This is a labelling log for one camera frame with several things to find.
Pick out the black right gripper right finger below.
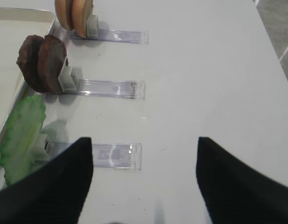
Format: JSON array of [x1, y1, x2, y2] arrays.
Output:
[[196, 137, 288, 224]]

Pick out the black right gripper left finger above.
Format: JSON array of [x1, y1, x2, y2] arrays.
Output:
[[0, 137, 93, 224]]

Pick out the green lettuce leaf standing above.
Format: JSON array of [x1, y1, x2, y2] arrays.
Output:
[[0, 95, 46, 186]]

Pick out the clear acrylic lettuce holder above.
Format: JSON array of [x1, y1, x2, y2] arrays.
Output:
[[34, 134, 143, 171]]

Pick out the dark brown meat patty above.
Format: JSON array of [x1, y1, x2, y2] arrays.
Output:
[[16, 35, 47, 93]]

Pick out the clear acrylic patty holder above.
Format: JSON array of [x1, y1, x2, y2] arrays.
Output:
[[58, 66, 146, 100]]

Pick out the clear acrylic bun holder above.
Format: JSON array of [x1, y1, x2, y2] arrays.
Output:
[[70, 15, 149, 45]]

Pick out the white metal tray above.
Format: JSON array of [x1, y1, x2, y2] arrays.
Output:
[[0, 7, 56, 144]]

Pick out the sesame bun top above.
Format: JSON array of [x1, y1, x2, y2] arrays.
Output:
[[55, 0, 74, 31]]

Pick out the tan bun slice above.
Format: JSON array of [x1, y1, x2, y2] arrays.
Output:
[[72, 0, 93, 38]]

